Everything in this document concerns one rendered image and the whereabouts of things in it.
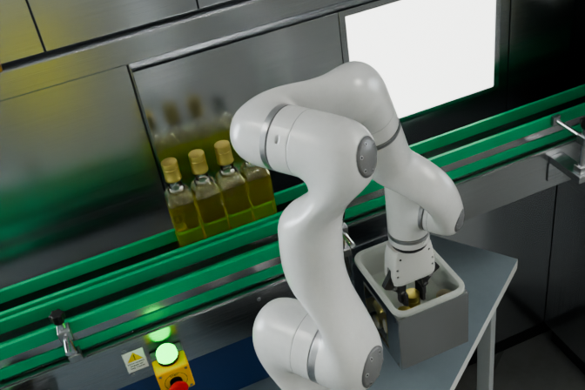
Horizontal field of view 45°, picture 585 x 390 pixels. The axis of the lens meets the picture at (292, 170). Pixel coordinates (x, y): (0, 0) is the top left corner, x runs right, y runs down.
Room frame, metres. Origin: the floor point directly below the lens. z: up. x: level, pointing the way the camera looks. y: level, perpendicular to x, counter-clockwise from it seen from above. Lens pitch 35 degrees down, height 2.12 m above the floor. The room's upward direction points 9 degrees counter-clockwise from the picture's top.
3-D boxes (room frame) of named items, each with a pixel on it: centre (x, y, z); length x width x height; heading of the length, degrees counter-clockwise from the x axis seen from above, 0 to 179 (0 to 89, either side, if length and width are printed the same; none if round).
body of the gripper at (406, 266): (1.10, -0.21, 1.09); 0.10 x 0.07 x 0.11; 107
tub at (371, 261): (1.14, -0.21, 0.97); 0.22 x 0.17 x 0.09; 17
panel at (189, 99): (1.49, -0.13, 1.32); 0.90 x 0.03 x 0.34; 107
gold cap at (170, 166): (1.24, 0.25, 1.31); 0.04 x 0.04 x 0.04
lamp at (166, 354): (1.02, 0.32, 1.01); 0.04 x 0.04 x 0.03
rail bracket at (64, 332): (0.99, 0.49, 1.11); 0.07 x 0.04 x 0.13; 17
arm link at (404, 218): (1.10, -0.22, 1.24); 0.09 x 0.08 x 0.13; 50
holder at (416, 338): (1.17, -0.21, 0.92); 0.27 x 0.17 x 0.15; 17
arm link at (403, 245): (1.10, -0.21, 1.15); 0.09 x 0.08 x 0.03; 107
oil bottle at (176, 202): (1.24, 0.25, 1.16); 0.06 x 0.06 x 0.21; 16
